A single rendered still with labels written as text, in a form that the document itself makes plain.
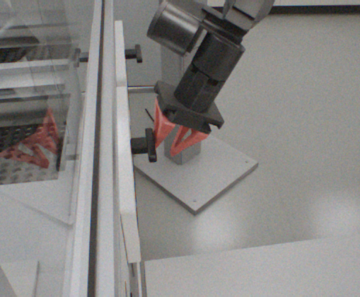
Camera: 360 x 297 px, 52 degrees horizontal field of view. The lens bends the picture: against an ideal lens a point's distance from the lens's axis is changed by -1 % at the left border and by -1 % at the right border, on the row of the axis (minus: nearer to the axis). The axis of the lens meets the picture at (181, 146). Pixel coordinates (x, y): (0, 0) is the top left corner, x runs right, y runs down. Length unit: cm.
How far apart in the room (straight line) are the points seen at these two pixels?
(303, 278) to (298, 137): 159
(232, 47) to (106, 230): 28
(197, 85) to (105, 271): 29
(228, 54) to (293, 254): 32
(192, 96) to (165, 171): 129
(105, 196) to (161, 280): 24
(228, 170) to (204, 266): 125
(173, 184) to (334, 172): 80
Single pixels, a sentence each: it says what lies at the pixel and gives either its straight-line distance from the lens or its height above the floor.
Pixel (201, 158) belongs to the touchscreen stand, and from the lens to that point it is 186.
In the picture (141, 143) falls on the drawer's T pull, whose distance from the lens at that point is 55.
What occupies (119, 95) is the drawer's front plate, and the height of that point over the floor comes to 93.
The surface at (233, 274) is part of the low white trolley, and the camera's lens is 59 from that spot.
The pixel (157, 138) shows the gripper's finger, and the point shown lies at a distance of 56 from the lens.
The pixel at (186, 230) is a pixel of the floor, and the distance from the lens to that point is 160.
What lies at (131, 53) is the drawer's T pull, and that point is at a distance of 82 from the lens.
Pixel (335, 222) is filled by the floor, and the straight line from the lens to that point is 175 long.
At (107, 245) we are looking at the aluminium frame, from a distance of 33.
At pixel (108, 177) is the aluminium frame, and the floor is 99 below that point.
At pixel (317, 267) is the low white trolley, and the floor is 76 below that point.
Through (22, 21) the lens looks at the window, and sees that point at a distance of 19.
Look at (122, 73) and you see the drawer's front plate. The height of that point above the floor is 93.
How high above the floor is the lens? 126
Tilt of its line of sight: 39 degrees down
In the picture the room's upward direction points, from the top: straight up
